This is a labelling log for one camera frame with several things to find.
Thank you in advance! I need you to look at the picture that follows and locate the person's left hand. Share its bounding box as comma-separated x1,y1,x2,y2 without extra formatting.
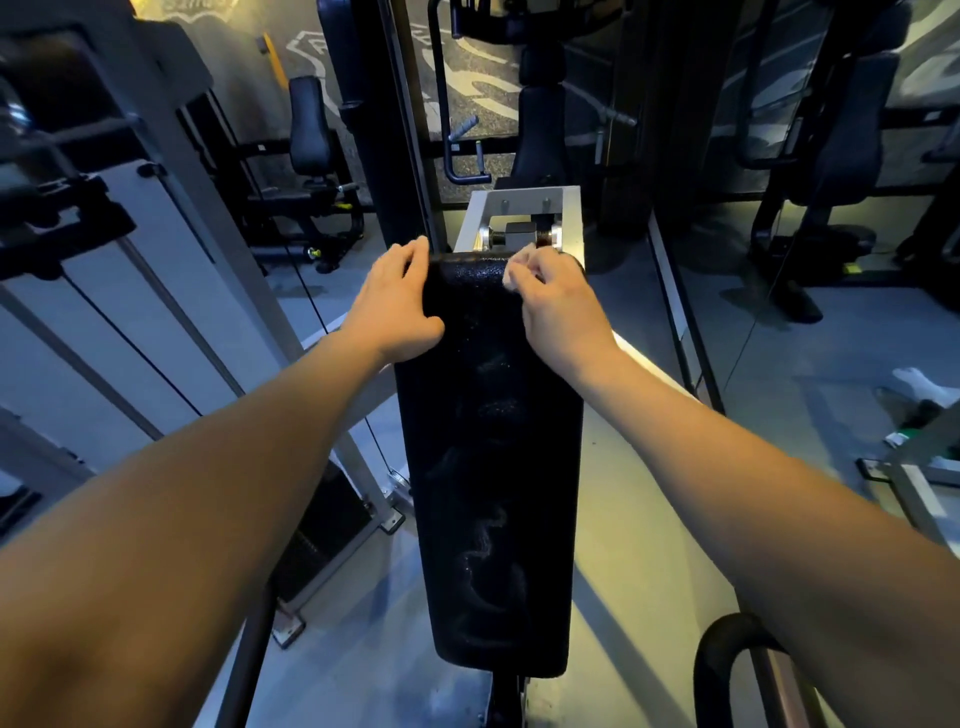
341,236,446,369

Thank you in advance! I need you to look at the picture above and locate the person's right hand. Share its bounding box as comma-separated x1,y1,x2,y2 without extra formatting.
500,241,624,391

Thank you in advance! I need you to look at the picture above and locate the black padded backrest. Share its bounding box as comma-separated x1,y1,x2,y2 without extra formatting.
393,252,586,680

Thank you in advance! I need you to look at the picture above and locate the person's left forearm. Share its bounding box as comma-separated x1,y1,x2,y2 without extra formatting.
0,333,391,728

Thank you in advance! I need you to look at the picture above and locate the person's right forearm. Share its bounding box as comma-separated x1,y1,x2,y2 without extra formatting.
573,344,960,728

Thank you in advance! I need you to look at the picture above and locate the black pillar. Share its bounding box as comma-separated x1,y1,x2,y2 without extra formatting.
316,0,444,253

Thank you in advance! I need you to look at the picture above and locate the chrome guide rod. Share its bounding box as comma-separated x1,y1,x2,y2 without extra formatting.
0,284,165,442
117,238,247,399

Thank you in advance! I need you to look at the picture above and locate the black seated gym machine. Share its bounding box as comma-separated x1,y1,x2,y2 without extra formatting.
179,74,367,275

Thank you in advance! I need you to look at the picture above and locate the black weight stack carriage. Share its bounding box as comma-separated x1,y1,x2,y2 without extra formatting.
0,173,138,283

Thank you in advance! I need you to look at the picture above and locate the green white small packet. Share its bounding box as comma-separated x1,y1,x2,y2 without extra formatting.
883,428,960,474

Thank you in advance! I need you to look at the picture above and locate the white cloth bundle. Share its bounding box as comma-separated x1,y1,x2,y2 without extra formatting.
892,366,960,410

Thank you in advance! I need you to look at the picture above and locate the black steel cable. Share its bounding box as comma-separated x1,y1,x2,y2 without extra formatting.
63,275,204,418
284,243,395,481

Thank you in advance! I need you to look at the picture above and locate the grey gym machine frame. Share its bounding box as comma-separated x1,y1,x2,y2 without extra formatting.
0,0,960,650

